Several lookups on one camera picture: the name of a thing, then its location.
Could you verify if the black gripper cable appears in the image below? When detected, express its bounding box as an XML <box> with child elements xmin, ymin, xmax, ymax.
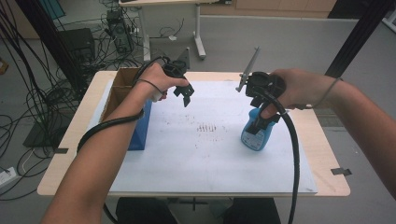
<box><xmin>76</xmin><ymin>55</ymin><xmax>171</xmax><ymax>154</ymax></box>
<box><xmin>258</xmin><ymin>87</ymin><xmax>302</xmax><ymax>224</ymax></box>

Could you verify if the person's right hand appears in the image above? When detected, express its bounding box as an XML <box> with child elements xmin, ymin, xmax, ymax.
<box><xmin>260</xmin><ymin>68</ymin><xmax>339</xmax><ymax>119</ymax></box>

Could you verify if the white desk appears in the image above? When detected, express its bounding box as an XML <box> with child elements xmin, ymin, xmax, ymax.
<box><xmin>118</xmin><ymin>0</ymin><xmax>233</xmax><ymax>63</ymax></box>

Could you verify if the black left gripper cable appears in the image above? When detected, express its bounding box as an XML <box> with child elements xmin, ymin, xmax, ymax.
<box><xmin>76</xmin><ymin>55</ymin><xmax>171</xmax><ymax>154</ymax></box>

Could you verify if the person's left hand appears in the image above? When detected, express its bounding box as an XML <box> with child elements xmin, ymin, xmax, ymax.
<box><xmin>134</xmin><ymin>62</ymin><xmax>191</xmax><ymax>102</ymax></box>

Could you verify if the black computer tower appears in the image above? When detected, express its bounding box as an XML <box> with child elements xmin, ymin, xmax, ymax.
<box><xmin>106</xmin><ymin>8</ymin><xmax>135</xmax><ymax>54</ymax></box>

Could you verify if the wooden base plate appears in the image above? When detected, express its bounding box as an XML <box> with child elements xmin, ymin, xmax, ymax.
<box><xmin>22</xmin><ymin>119</ymin><xmax>68</xmax><ymax>149</ymax></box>

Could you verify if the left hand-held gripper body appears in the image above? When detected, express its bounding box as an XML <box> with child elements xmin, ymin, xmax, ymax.
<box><xmin>162</xmin><ymin>47</ymin><xmax>195</xmax><ymax>93</ymax></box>

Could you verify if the cardboard box with blue side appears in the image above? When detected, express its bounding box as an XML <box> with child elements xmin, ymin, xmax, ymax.
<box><xmin>99</xmin><ymin>67</ymin><xmax>153</xmax><ymax>151</ymax></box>

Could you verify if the thin grey wrist cord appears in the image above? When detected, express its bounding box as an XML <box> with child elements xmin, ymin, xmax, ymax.
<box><xmin>133</xmin><ymin>77</ymin><xmax>165</xmax><ymax>96</ymax></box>
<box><xmin>294</xmin><ymin>77</ymin><xmax>344</xmax><ymax>110</ymax></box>

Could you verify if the white table mat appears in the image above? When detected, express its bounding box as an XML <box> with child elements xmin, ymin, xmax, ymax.
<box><xmin>87</xmin><ymin>79</ymin><xmax>318</xmax><ymax>196</ymax></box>

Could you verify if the tangle of black floor cables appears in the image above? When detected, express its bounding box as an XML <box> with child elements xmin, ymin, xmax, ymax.
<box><xmin>0</xmin><ymin>0</ymin><xmax>188</xmax><ymax>202</ymax></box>

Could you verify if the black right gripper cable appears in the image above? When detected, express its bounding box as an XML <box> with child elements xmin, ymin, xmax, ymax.
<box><xmin>258</xmin><ymin>87</ymin><xmax>302</xmax><ymax>224</ymax></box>

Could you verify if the light wooden table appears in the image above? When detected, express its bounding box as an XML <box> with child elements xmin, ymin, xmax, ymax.
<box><xmin>36</xmin><ymin>70</ymin><xmax>351</xmax><ymax>199</ymax></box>

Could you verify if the blue spray bottle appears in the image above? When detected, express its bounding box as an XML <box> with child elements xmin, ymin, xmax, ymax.
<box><xmin>240</xmin><ymin>106</ymin><xmax>278</xmax><ymax>152</ymax></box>

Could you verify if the black aluminium frame post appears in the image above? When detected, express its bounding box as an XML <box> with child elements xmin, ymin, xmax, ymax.
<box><xmin>14</xmin><ymin>0</ymin><xmax>86</xmax><ymax>94</ymax></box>
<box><xmin>324</xmin><ymin>0</ymin><xmax>396</xmax><ymax>78</ymax></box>

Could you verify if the black equipment box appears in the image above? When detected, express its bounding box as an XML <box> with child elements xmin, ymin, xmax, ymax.
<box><xmin>58</xmin><ymin>27</ymin><xmax>96</xmax><ymax>63</ymax></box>

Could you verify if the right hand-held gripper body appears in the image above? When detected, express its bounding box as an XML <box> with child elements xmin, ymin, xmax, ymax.
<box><xmin>235</xmin><ymin>46</ymin><xmax>287</xmax><ymax>108</ymax></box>

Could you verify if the white power strip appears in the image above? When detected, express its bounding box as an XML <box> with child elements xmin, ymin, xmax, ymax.
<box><xmin>0</xmin><ymin>166</ymin><xmax>19</xmax><ymax>189</ymax></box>

